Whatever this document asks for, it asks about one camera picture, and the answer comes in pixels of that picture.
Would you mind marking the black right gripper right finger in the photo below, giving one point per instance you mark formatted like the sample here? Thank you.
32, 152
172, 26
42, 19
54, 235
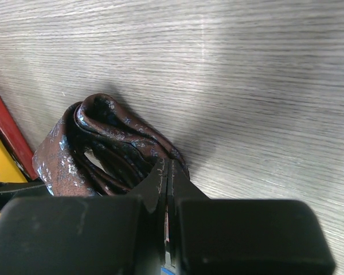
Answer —
242, 236

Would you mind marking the brown blue-flowered tie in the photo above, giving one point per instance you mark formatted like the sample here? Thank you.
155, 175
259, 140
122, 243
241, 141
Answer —
99, 147

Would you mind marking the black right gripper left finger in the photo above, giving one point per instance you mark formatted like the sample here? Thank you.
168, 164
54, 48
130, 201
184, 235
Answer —
120, 234

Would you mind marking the yellow binder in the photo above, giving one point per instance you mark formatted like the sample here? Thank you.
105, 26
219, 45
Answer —
3, 160

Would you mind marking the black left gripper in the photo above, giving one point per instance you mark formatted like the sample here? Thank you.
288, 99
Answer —
11, 190

